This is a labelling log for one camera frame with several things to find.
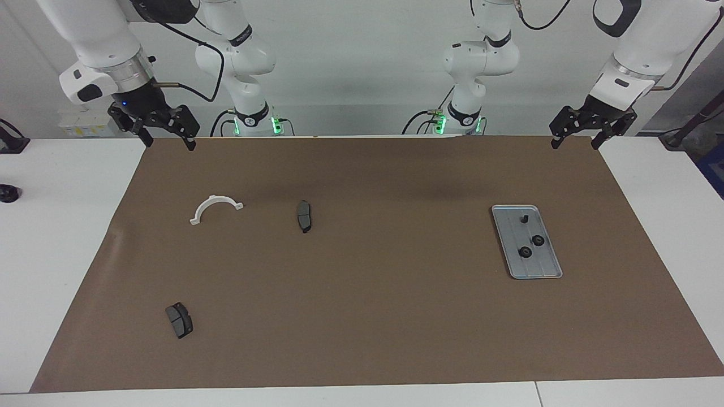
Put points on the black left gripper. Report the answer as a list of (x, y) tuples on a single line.
[(602, 116)]

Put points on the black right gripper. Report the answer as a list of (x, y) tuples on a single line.
[(141, 107)]

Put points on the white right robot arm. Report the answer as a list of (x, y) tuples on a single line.
[(102, 34)]

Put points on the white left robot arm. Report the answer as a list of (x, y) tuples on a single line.
[(481, 56)]

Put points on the silver metal tray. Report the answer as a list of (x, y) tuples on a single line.
[(529, 265)]

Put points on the black metal stand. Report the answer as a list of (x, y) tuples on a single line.
[(687, 129)]

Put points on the blue crate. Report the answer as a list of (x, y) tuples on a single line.
[(714, 169)]

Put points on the black table clamp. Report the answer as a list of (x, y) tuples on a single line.
[(11, 144)]

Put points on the long grey brake pad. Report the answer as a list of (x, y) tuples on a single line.
[(304, 216)]

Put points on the small black round knob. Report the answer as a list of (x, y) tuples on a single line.
[(8, 193)]

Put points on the short grey brake pad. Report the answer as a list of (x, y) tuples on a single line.
[(180, 320)]

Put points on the brown table mat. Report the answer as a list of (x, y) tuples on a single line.
[(367, 305)]

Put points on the white curved plastic bracket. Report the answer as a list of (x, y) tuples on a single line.
[(216, 198)]

